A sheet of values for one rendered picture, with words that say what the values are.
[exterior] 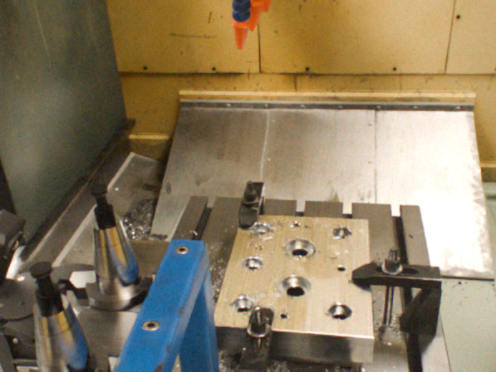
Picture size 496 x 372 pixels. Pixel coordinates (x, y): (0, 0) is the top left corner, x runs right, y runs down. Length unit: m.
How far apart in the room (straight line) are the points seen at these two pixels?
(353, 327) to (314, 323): 0.05
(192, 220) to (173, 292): 0.70
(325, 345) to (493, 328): 0.66
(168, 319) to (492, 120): 1.52
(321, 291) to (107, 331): 0.44
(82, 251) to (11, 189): 0.32
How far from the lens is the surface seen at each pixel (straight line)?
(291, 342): 0.87
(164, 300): 0.56
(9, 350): 0.66
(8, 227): 0.61
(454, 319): 1.46
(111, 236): 0.54
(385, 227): 1.22
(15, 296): 0.65
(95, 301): 0.58
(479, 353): 1.40
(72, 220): 1.66
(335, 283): 0.93
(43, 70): 1.52
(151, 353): 0.51
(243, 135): 1.81
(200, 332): 0.67
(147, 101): 1.97
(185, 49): 1.86
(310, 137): 1.79
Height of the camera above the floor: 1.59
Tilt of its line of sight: 31 degrees down
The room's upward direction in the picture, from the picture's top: 3 degrees counter-clockwise
